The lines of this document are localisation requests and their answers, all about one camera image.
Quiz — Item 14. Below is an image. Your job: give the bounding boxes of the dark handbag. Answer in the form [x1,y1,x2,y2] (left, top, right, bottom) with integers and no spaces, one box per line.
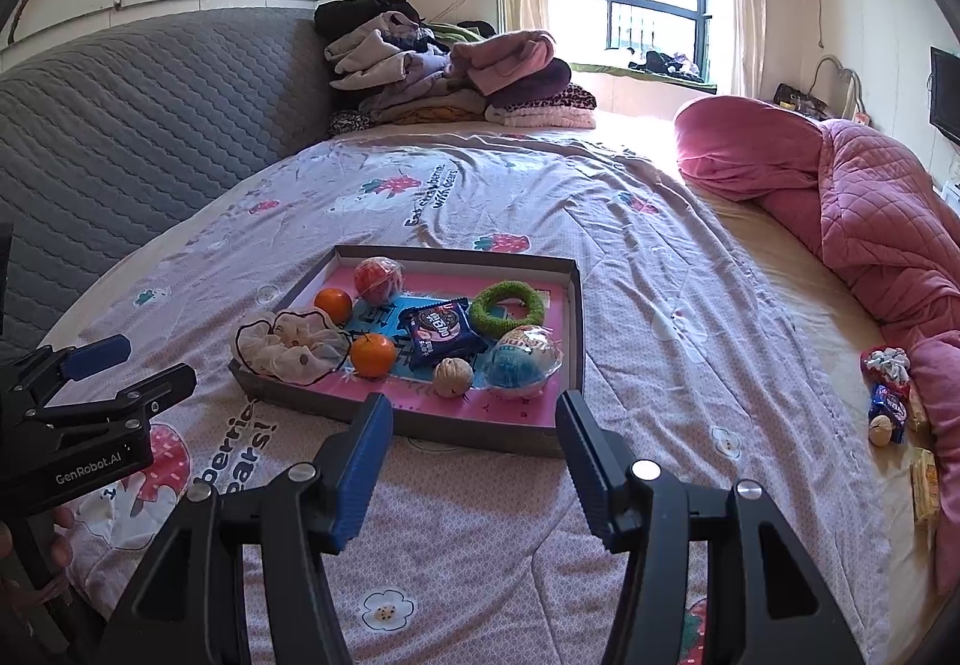
[772,82,830,119]

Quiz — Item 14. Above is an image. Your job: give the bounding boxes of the pile of folded clothes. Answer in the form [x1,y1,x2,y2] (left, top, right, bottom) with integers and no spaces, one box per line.
[313,0,599,142]

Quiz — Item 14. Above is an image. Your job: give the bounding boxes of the pink quilted duvet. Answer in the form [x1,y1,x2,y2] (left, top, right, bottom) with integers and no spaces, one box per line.
[673,95,960,595]

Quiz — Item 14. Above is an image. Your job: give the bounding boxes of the white metal rack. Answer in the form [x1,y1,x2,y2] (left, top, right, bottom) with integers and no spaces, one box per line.
[810,54,871,127]

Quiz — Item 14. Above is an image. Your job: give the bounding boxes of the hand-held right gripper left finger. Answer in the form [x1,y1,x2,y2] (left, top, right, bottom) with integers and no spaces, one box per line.
[105,393,395,665]

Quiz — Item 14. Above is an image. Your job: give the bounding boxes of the dark clothes on windowsill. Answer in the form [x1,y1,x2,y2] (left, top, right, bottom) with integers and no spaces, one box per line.
[626,50,706,83]

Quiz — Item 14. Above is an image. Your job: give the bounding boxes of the green windowsill mat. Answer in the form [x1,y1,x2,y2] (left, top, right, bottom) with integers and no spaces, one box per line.
[570,61,717,97]

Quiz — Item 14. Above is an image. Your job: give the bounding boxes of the person's left hand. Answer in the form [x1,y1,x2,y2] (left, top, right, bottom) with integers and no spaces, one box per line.
[0,506,80,598]

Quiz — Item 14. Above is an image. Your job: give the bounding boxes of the beige sheer scrunchie black trim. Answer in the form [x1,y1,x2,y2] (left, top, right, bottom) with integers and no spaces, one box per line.
[234,307,353,387]

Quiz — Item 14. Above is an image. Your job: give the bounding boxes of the small blue snack packet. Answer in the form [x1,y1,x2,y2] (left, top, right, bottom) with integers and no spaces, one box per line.
[868,384,910,420]

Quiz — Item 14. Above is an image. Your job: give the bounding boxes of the orange mandarin with stem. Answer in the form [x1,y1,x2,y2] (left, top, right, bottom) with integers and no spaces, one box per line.
[349,333,398,379]

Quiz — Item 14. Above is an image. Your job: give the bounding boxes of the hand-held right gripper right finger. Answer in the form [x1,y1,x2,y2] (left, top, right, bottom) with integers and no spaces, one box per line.
[555,390,867,665]

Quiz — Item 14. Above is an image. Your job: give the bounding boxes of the black television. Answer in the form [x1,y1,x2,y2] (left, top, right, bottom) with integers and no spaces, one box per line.
[928,46,960,148]

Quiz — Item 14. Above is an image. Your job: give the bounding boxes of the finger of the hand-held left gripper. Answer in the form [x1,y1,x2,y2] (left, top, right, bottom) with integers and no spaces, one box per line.
[30,363,197,447]
[0,333,132,413]

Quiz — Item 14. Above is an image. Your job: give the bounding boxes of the yellow snack packet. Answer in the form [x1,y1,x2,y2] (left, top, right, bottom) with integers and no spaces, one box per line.
[909,447,942,527]

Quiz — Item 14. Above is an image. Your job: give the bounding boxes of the grey cardboard box tray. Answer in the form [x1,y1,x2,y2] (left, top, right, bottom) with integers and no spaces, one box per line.
[227,245,586,460]

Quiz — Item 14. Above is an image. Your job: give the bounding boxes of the grey quilted headboard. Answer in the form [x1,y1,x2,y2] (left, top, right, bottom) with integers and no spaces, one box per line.
[0,5,335,351]

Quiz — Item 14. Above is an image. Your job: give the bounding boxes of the green knitted hair ring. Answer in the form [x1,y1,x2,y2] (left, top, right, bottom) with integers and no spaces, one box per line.
[470,279,552,341]

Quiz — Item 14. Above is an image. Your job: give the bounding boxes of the blue cookie packet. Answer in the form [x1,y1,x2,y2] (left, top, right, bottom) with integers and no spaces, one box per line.
[397,299,485,368]

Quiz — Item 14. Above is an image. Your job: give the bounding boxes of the round snack blue white wrapper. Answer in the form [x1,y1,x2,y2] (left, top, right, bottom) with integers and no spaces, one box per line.
[480,324,563,400]

